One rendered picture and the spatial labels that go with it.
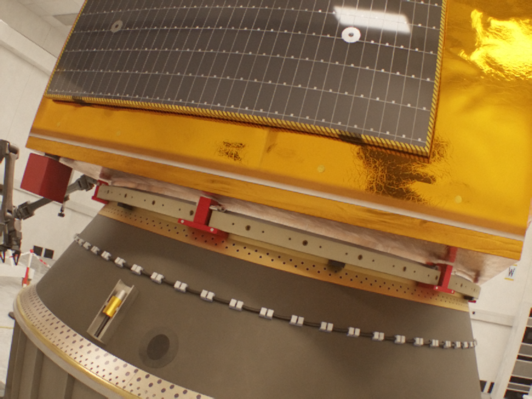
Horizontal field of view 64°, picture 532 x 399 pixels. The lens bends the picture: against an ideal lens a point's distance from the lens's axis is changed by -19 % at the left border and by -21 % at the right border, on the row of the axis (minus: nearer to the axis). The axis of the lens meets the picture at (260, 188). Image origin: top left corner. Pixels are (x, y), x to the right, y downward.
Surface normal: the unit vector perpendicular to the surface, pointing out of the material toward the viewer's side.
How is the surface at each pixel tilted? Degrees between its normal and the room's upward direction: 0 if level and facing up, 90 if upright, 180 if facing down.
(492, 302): 90
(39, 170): 90
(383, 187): 90
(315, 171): 91
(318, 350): 62
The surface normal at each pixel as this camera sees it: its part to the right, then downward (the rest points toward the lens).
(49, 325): -0.23, -0.89
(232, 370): 0.03, -0.60
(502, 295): -0.33, -0.23
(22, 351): 0.62, 0.06
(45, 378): -0.57, -0.28
